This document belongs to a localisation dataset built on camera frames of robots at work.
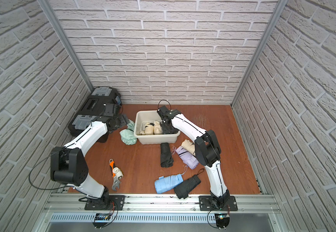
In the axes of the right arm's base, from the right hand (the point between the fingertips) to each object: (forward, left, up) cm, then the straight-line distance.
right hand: (172, 129), depth 94 cm
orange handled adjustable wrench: (-29, +33, -7) cm, 45 cm away
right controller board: (-50, -22, -10) cm, 56 cm away
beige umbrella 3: (-10, -11, -5) cm, 15 cm away
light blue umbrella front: (-32, +6, -5) cm, 33 cm away
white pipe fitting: (-25, +33, -5) cm, 41 cm away
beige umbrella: (+4, +16, -5) cm, 18 cm away
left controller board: (-45, +40, -11) cm, 61 cm away
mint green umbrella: (-2, +30, -1) cm, 30 cm away
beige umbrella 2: (+4, +10, -2) cm, 11 cm away
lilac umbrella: (-18, -9, -6) cm, 21 cm away
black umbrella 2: (-20, +5, -3) cm, 21 cm away
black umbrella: (-7, +3, +12) cm, 14 cm away
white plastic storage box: (+10, +21, +2) cm, 23 cm away
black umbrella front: (-36, -3, -6) cm, 36 cm away
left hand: (+5, +31, +7) cm, 32 cm away
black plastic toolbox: (+15, +53, +10) cm, 56 cm away
